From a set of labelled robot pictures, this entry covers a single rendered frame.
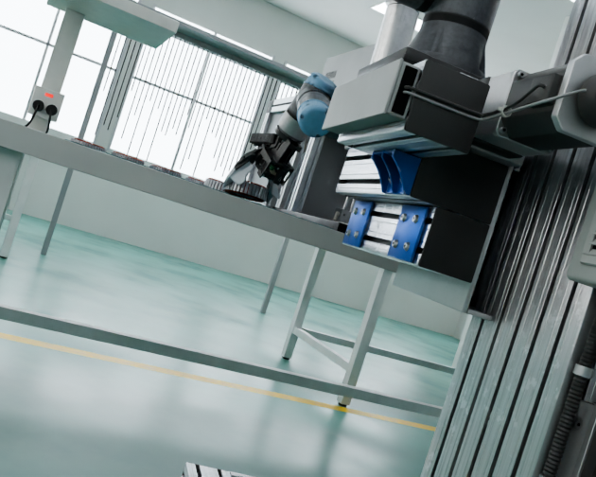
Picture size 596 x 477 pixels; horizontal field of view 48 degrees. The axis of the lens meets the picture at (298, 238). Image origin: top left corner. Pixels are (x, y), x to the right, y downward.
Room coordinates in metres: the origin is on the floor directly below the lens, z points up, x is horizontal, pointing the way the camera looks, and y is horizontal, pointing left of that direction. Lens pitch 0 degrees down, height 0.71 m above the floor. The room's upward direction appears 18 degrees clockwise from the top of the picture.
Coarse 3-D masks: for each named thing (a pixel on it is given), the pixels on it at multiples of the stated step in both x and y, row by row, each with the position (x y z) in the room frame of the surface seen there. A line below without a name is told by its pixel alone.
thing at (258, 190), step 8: (232, 184) 1.65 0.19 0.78; (248, 184) 1.64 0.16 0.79; (256, 184) 1.65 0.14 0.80; (232, 192) 1.66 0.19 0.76; (240, 192) 1.64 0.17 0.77; (248, 192) 1.64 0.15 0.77; (256, 192) 1.65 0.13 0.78; (264, 192) 1.67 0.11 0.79; (256, 200) 1.71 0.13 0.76; (264, 200) 1.67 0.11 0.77
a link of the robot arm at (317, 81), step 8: (312, 80) 1.51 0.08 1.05; (320, 80) 1.51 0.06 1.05; (328, 80) 1.54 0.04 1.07; (304, 88) 1.53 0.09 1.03; (312, 88) 1.51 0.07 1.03; (320, 88) 1.51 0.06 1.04; (328, 88) 1.51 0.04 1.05; (296, 96) 1.55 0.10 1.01; (328, 96) 1.52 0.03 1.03; (296, 104) 1.54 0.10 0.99; (288, 112) 1.56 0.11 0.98; (296, 112) 1.54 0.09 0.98; (296, 120) 1.55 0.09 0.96
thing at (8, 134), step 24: (0, 120) 1.25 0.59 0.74; (0, 144) 1.25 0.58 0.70; (24, 144) 1.27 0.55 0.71; (48, 144) 1.28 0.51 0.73; (72, 144) 1.30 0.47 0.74; (72, 168) 1.30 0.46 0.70; (96, 168) 1.32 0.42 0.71; (120, 168) 1.34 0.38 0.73; (144, 168) 1.35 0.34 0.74; (168, 192) 1.38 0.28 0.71; (192, 192) 1.40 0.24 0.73; (216, 192) 1.42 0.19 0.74; (240, 216) 1.44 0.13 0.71; (264, 216) 1.46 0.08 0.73; (288, 216) 1.48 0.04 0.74; (312, 240) 1.51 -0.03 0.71; (336, 240) 1.53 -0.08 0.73; (384, 264) 1.59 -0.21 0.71
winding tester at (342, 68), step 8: (360, 48) 2.06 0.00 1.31; (368, 48) 2.01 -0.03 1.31; (336, 56) 2.23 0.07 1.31; (344, 56) 2.16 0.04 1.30; (352, 56) 2.10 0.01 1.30; (360, 56) 2.04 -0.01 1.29; (368, 56) 1.99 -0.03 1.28; (328, 64) 2.26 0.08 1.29; (336, 64) 2.20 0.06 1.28; (344, 64) 2.14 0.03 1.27; (352, 64) 2.08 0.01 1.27; (360, 64) 2.03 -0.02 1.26; (368, 64) 1.98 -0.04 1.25; (328, 72) 2.24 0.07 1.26; (336, 72) 2.18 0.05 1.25; (344, 72) 2.12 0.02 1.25; (352, 72) 2.07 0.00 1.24; (336, 80) 2.16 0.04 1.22; (344, 80) 2.10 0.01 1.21
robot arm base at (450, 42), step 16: (432, 16) 1.12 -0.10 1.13; (448, 16) 1.10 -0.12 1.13; (464, 16) 1.10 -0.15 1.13; (432, 32) 1.11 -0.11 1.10; (448, 32) 1.10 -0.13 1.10; (464, 32) 1.10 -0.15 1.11; (480, 32) 1.11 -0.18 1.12; (416, 48) 1.11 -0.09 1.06; (432, 48) 1.11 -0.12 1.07; (448, 48) 1.09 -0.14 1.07; (464, 48) 1.09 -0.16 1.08; (480, 48) 1.11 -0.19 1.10; (464, 64) 1.09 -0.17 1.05; (480, 64) 1.13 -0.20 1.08
